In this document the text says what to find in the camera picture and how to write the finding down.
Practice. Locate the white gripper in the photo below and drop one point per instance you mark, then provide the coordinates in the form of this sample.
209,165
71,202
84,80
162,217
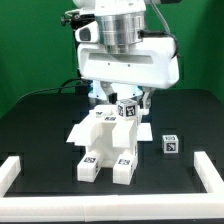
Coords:
150,63

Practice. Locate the white tagged cube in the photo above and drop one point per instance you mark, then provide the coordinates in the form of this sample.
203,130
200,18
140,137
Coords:
127,108
170,144

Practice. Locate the white chair seat part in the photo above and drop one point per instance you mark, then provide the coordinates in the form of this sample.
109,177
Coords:
115,139

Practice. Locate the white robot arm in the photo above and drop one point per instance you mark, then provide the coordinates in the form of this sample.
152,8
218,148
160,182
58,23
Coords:
117,48

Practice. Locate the white U-shaped fence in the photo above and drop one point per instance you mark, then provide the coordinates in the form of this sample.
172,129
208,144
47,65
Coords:
207,205

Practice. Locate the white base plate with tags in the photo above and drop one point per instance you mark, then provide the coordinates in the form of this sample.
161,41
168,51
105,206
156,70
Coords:
144,133

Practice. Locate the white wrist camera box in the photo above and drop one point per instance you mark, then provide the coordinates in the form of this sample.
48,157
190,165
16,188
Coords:
87,33

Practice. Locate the black camera on stand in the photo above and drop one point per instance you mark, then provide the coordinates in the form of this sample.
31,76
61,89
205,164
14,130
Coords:
77,18

